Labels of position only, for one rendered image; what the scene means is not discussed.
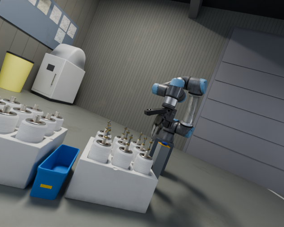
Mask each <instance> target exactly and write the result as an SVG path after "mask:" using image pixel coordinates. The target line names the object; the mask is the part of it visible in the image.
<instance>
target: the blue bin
mask: <svg viewBox="0 0 284 227"><path fill-rule="evenodd" d="M79 151H80V149H78V148H74V147H71V146H68V145H60V146H59V147H58V148H57V149H56V150H55V151H54V152H53V153H52V154H51V155H50V156H49V157H47V158H46V159H45V160H44V161H43V162H42V163H41V164H40V165H39V166H38V168H37V175H36V178H35V181H34V183H33V186H32V189H31V192H30V196H32V197H37V198H43V199H48V200H54V199H55V198H56V196H57V195H58V192H59V191H60V189H61V187H62V185H63V183H64V181H65V179H66V177H67V176H68V174H69V172H70V170H71V168H72V166H73V164H74V162H75V160H76V158H77V155H78V153H79Z"/></svg>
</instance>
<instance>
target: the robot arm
mask: <svg viewBox="0 0 284 227"><path fill-rule="evenodd" d="M183 89H184V90H188V94H189V99H188V103H187V106H186V110H185V113H184V117H183V120H182V121H181V122H179V120H177V119H174V117H175V114H176V112H177V110H176V109H174V108H175V107H176V104H177V102H179V103H182V102H184V101H185V100H186V93H185V92H184V90H183ZM206 89H207V80H205V79H202V78H196V77H190V76H184V77H178V78H173V79H172V80H171V81H170V82H167V83H163V84H159V83H155V84H154V85H153V86H152V93H153V94H155V95H159V96H162V97H164V100H163V104H162V107H164V108H156V109H147V110H144V114H145V115H148V116H151V115H155V114H157V116H156V118H155V120H154V122H153V125H152V129H151V139H152V140H153V141H154V140H155V139H156V138H159V139H161V140H163V141H166V142H168V143H171V144H173V141H174V134H175V133H176V134H178V135H181V136H183V137H186V138H189V137H190V136H191V134H192V133H193V131H194V127H193V123H192V122H193V118H194V115H195V112H196V109H197V105H198V102H199V99H200V97H201V96H202V95H203V94H205V93H206ZM163 127H164V128H163Z"/></svg>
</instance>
